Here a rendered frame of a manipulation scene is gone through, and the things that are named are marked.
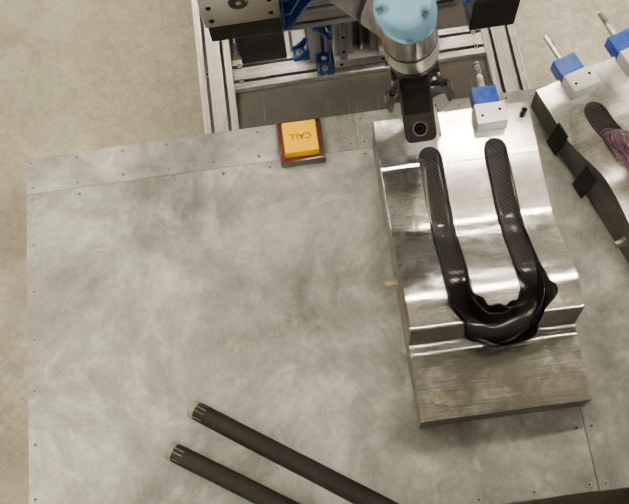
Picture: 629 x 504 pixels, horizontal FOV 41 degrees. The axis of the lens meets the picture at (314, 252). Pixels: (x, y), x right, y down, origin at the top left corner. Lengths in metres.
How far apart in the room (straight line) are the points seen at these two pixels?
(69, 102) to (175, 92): 0.32
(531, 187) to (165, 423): 0.70
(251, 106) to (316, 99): 0.17
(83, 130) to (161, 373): 1.28
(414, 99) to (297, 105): 1.03
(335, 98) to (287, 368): 1.03
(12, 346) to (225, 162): 1.07
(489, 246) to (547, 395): 0.24
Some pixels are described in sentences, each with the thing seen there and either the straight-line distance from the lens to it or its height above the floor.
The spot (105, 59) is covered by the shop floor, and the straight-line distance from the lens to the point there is 2.66.
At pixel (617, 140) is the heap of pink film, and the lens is 1.46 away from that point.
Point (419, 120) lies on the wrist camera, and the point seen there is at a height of 1.07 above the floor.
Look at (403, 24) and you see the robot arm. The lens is 1.05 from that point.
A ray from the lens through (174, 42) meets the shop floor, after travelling 2.63.
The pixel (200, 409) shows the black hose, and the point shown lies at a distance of 1.35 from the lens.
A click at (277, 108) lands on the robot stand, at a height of 0.21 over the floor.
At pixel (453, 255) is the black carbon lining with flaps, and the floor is 0.90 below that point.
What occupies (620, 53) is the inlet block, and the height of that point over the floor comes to 0.88.
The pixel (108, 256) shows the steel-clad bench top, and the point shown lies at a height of 0.80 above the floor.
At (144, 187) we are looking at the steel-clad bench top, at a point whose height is 0.80.
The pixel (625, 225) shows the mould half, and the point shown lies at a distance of 1.43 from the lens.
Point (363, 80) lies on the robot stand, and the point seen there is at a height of 0.21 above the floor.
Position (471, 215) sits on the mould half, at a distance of 1.37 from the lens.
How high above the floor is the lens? 2.14
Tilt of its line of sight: 70 degrees down
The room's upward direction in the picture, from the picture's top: 10 degrees counter-clockwise
